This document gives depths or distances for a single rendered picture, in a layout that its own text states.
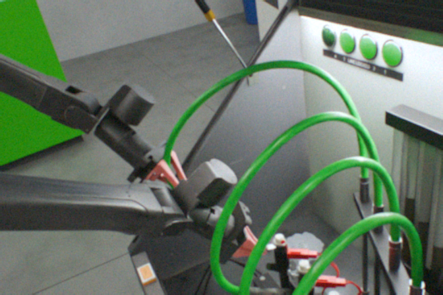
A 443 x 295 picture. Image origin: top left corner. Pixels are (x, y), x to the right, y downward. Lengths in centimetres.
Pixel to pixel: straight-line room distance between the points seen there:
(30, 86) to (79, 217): 34
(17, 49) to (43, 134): 73
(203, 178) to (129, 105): 21
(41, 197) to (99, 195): 8
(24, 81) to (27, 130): 313
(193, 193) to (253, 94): 42
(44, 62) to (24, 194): 337
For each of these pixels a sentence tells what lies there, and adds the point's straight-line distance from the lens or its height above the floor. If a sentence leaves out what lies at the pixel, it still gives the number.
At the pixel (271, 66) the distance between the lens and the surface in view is 72.
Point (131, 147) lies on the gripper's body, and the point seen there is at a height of 130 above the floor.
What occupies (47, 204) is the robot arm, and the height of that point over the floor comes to 141.
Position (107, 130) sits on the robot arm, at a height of 134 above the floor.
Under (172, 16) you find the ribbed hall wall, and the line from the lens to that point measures 736.
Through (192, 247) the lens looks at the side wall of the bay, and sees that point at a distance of 116.
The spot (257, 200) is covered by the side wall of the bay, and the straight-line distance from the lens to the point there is 117.
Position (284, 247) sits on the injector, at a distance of 82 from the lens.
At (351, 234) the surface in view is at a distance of 52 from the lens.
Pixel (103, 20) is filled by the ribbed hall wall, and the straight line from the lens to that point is 710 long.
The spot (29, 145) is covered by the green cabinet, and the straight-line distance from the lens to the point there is 401.
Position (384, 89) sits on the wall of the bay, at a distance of 88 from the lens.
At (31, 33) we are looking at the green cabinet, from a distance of 379.
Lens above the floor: 166
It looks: 29 degrees down
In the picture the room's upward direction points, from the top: 11 degrees counter-clockwise
